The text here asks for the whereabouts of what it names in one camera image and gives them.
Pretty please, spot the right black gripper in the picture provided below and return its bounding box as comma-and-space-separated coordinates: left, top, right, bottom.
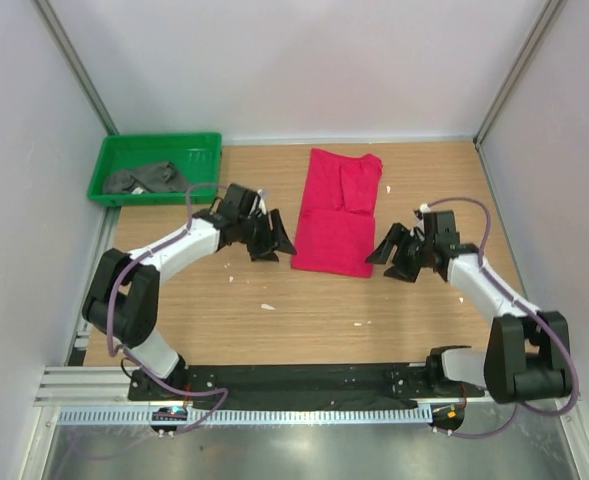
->
365, 223, 435, 284

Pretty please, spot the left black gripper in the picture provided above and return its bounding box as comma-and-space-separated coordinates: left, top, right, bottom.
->
237, 208, 295, 262

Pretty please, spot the pink red t-shirt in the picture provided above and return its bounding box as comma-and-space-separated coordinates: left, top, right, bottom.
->
291, 148, 383, 278

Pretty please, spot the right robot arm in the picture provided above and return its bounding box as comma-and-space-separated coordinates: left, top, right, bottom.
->
367, 209, 575, 403

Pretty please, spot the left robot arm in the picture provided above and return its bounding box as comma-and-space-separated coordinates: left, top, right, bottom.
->
82, 183, 296, 400

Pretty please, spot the grey t-shirt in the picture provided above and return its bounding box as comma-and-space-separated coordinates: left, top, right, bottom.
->
101, 161, 190, 194

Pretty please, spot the green plastic tray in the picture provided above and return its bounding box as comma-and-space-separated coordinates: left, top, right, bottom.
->
87, 132, 222, 207

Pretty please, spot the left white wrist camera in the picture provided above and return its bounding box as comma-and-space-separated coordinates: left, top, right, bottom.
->
257, 189, 268, 215

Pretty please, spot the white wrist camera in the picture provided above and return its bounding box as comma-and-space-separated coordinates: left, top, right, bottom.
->
412, 203, 431, 238
257, 189, 268, 215

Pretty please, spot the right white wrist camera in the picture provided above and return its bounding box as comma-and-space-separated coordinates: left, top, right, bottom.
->
412, 203, 431, 238

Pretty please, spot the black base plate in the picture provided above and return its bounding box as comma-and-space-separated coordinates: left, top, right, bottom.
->
127, 361, 490, 412

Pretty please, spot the white slotted cable duct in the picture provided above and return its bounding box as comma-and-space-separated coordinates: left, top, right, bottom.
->
58, 404, 432, 426

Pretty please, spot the aluminium frame rail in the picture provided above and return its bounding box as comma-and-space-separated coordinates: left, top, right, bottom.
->
34, 360, 583, 407

